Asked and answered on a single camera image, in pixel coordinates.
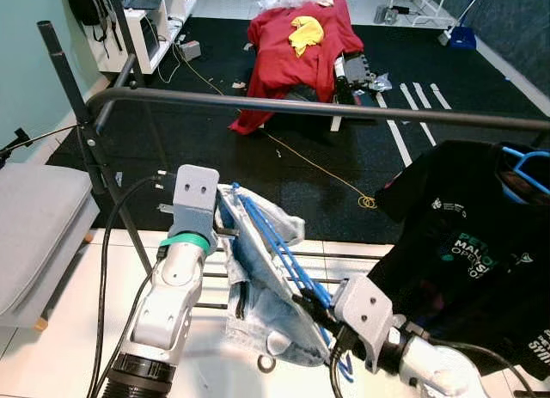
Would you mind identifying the light blue denim shorts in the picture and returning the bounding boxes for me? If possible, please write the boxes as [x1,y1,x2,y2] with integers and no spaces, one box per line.
[215,183,345,369]

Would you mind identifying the blue plastic hanger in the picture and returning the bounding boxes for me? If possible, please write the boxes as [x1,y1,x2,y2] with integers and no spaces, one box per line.
[230,183,355,383]
[497,146,550,197]

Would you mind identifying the black floor mat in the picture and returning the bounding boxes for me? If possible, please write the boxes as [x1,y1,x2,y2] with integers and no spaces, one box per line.
[47,15,550,244]

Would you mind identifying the red cloth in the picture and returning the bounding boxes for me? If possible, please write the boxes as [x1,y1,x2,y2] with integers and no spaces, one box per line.
[228,0,366,137]

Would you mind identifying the black printed t-shirt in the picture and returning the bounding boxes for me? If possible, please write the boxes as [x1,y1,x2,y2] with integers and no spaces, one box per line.
[374,140,550,382]

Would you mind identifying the grey power adapter box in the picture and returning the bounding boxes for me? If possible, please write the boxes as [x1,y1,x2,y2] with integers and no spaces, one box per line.
[179,40,204,62]

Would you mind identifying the white shelf unit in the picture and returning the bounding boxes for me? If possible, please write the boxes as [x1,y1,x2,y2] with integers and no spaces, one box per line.
[90,0,199,77]

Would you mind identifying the yellow cloth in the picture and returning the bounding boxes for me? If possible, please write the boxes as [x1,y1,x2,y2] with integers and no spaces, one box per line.
[288,15,326,58]

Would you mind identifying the crumpled silver wrapper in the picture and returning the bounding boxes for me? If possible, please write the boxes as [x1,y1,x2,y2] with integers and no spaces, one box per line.
[368,71,394,94]

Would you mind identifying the black tripod stick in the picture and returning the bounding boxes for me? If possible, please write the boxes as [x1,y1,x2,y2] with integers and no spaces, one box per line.
[0,127,35,168]

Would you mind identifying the black backpack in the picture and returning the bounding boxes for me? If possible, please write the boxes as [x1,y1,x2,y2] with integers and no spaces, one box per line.
[64,0,117,46]

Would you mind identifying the blue dustpan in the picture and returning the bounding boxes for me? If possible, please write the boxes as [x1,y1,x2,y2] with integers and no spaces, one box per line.
[447,0,489,52]

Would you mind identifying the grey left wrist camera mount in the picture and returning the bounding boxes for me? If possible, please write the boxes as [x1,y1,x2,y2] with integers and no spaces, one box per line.
[172,164,221,240]

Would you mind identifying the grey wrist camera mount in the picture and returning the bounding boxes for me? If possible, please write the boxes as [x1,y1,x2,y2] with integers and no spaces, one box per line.
[333,275,396,371]
[172,164,221,240]

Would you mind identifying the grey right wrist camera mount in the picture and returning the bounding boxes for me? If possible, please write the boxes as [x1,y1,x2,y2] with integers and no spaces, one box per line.
[333,275,396,371]

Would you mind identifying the yellow cable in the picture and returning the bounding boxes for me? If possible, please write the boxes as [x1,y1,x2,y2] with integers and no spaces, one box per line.
[168,46,379,211]

